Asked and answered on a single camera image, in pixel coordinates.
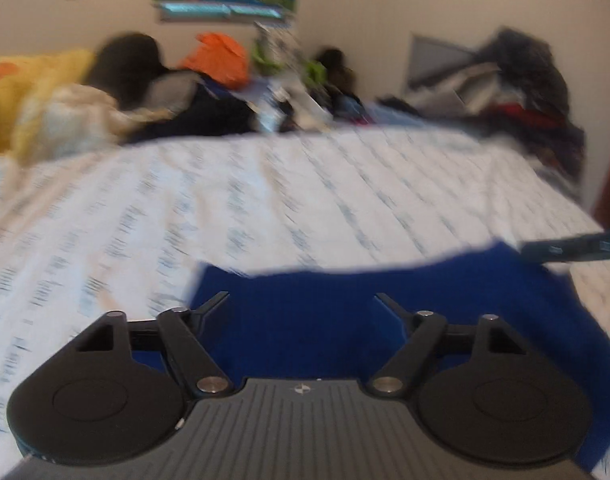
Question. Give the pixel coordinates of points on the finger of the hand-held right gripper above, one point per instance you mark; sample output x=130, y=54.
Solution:
x=575, y=247

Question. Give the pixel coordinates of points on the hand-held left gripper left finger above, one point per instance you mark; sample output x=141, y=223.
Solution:
x=182, y=322

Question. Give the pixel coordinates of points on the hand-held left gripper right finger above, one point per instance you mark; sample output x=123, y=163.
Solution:
x=422, y=325

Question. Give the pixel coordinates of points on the blue beaded sweater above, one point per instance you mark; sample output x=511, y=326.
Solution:
x=305, y=320

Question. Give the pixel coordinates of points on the navy floral cloth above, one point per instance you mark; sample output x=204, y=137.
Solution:
x=560, y=155

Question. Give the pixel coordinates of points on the red garment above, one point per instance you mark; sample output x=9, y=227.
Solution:
x=530, y=117

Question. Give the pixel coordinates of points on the white script-print quilt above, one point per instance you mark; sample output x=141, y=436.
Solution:
x=285, y=195

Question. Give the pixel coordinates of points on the grey and white garment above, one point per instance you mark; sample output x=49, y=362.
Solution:
x=475, y=85

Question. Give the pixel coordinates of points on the dark puffer jacket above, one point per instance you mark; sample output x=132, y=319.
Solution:
x=525, y=55

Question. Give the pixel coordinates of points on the black garment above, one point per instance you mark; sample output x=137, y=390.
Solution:
x=210, y=115

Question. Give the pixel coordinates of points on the grey framed panel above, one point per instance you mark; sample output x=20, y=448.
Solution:
x=435, y=57

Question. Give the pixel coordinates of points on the cream quilted jacket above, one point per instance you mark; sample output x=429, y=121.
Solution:
x=70, y=110

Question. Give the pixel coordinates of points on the crumpled white plastic bag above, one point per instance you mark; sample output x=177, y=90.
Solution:
x=295, y=105

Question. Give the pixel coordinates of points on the black hat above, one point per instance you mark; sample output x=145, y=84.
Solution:
x=125, y=65

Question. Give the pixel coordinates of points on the orange plastic bag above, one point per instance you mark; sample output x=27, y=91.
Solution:
x=220, y=57

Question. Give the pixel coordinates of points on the dark brown bag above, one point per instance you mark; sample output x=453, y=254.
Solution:
x=335, y=65

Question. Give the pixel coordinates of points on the green plastic chair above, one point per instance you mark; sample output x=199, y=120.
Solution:
x=315, y=70

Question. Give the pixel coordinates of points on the yellow cartoon quilt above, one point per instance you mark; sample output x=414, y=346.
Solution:
x=35, y=75

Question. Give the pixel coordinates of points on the floral pillow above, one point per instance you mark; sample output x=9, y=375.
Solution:
x=275, y=40

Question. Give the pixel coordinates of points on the window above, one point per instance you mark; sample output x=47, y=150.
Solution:
x=195, y=9

